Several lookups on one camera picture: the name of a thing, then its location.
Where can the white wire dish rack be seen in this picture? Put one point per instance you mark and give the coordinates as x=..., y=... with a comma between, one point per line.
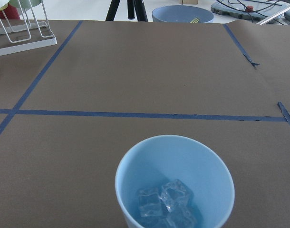
x=31, y=32

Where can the green bowl in rack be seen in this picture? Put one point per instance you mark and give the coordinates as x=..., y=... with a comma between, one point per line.
x=24, y=4

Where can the light blue cup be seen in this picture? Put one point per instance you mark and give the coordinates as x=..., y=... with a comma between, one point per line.
x=164, y=158

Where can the grey teach pendant left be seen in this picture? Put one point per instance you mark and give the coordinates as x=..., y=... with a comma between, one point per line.
x=247, y=9

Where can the metal rod green clip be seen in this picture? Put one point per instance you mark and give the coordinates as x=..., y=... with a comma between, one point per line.
x=274, y=16

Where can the blue bowl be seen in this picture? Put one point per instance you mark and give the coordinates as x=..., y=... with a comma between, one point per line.
x=181, y=14

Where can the black camera tripod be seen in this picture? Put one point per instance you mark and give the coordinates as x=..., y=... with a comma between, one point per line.
x=134, y=8

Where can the clear ice cubes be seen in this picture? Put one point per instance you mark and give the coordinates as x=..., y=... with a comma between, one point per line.
x=167, y=206

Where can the yellow plastic fork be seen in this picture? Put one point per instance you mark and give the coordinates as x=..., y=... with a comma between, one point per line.
x=195, y=20

